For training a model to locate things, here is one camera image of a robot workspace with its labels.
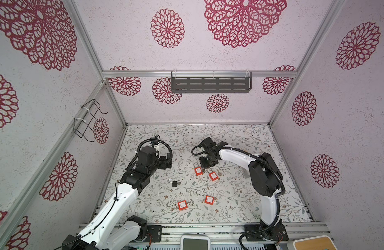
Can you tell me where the small black padlock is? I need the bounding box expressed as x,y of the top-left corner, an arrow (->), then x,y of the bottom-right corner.
169,179 -> 181,188

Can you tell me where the red padlock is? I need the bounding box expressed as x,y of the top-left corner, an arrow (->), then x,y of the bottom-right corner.
206,168 -> 219,181
194,162 -> 204,176
167,200 -> 188,211
196,190 -> 216,205

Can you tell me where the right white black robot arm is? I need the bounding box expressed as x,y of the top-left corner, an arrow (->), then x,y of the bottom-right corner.
191,137 -> 288,243

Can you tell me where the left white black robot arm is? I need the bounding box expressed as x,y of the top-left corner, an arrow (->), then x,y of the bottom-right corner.
57,144 -> 173,250

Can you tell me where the white tablet device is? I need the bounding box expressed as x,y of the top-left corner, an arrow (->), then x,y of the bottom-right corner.
180,234 -> 211,250

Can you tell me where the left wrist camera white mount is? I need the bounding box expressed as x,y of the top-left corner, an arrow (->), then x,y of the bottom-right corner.
149,135 -> 161,148

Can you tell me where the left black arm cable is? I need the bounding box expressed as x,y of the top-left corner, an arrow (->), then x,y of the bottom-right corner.
136,138 -> 174,169

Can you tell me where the dark grey wall shelf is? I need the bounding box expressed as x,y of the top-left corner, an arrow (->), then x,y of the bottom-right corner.
170,72 -> 252,94

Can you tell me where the black wire wall basket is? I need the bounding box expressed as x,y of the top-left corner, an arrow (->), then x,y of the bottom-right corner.
73,99 -> 108,143

